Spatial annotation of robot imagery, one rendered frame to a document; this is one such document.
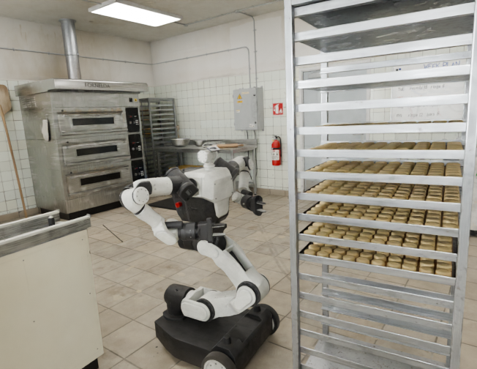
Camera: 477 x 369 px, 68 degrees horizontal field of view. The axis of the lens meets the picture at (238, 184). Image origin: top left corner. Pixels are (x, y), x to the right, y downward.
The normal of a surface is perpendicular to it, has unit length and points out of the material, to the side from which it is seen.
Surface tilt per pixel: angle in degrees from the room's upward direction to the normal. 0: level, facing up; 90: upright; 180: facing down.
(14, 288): 90
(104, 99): 90
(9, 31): 90
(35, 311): 90
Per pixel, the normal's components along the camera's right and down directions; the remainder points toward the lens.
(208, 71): -0.59, 0.18
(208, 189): 0.25, 0.08
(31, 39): 0.81, 0.07
